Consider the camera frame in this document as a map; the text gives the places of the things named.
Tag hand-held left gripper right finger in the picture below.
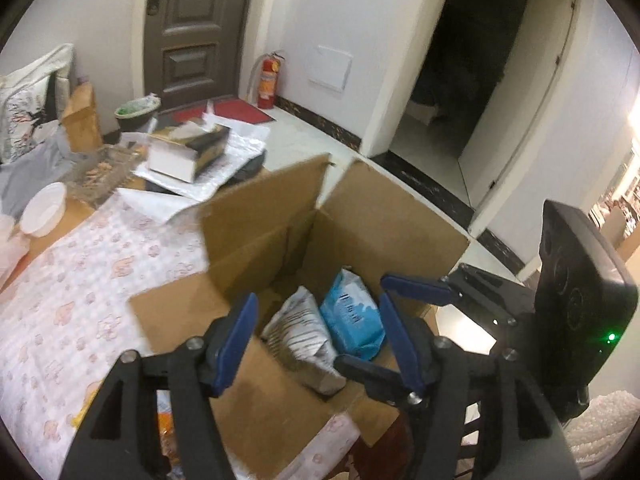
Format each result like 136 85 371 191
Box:
378 292 583 480

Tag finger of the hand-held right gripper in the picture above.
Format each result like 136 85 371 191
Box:
381 262 537 339
334 354 407 404

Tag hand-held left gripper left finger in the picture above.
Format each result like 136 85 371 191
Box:
60 292 259 480

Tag blue snack packet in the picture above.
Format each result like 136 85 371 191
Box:
319 268 388 361

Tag grey striped snack packet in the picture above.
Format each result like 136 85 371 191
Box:
260 286 347 395

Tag brown cardboard box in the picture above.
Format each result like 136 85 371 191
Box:
129 152 472 466

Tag orange snack packet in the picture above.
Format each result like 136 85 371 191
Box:
157 390 186 471

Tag white textured cloth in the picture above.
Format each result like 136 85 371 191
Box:
565 392 640 466

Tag pink printed tablecloth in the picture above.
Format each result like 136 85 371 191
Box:
0 187 361 480

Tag white open door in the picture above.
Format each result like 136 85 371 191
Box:
459 0 582 221

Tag white and black tissue box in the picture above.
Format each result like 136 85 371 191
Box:
146 117 232 184

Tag white plastic sheet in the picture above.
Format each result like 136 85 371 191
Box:
117 115 271 223

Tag clear glass tray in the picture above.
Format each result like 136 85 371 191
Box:
62 142 151 206

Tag white bowl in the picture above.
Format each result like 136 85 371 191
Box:
19 182 67 237

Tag red door mat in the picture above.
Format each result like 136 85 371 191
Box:
172 99 277 126

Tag red fire extinguisher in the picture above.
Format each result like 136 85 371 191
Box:
248 51 285 110

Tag dark trash bin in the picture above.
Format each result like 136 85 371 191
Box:
114 96 162 133

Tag grey cloth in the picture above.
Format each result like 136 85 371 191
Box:
0 130 86 216

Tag small brown carton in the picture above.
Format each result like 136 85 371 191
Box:
61 81 103 153

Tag white printed pillow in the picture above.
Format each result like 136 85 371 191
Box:
0 72 53 163

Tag dark brown door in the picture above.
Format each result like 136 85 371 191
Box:
142 0 261 111

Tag white wall panel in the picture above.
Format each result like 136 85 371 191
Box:
307 45 352 93

